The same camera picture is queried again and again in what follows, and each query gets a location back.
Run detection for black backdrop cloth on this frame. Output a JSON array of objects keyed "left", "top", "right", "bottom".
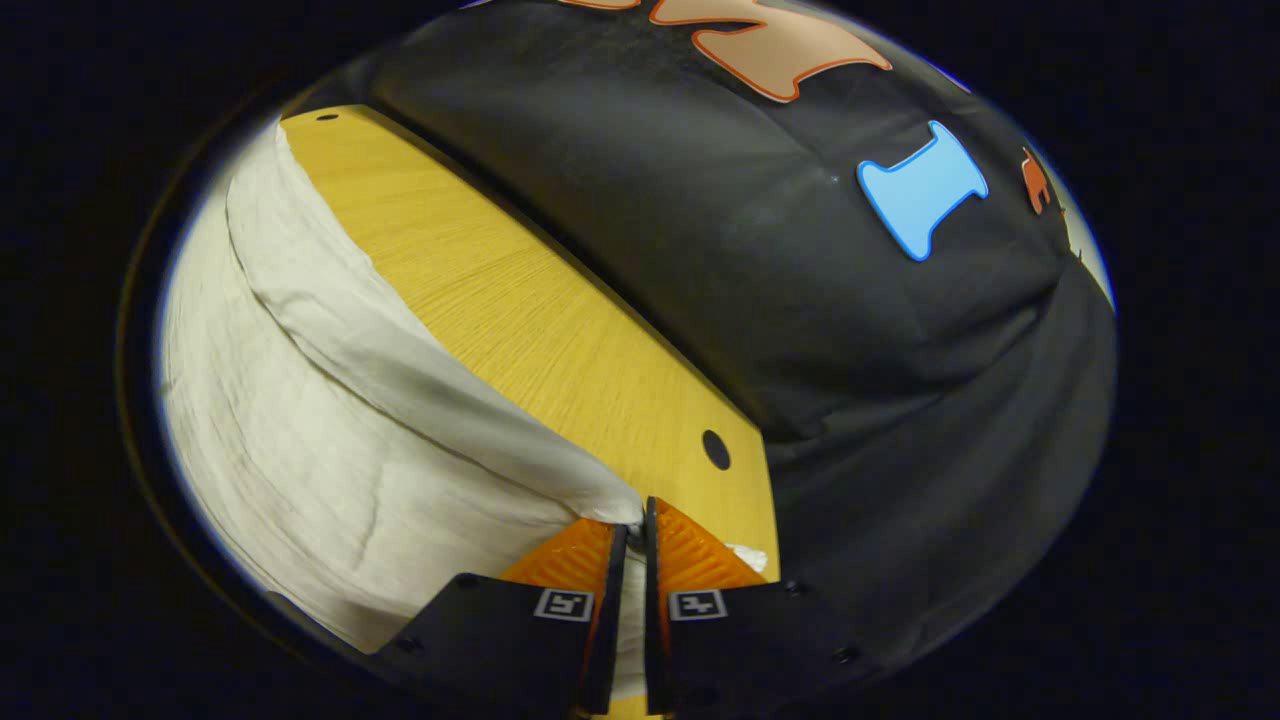
[{"left": 285, "top": 0, "right": 1119, "bottom": 686}]

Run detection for cream white jeans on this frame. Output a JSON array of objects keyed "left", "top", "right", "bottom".
[{"left": 158, "top": 118, "right": 771, "bottom": 703}]

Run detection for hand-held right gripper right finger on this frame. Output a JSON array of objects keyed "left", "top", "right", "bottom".
[{"left": 644, "top": 496, "right": 883, "bottom": 717}]

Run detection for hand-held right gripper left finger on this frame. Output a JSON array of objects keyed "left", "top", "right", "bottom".
[{"left": 369, "top": 517, "right": 630, "bottom": 717}]

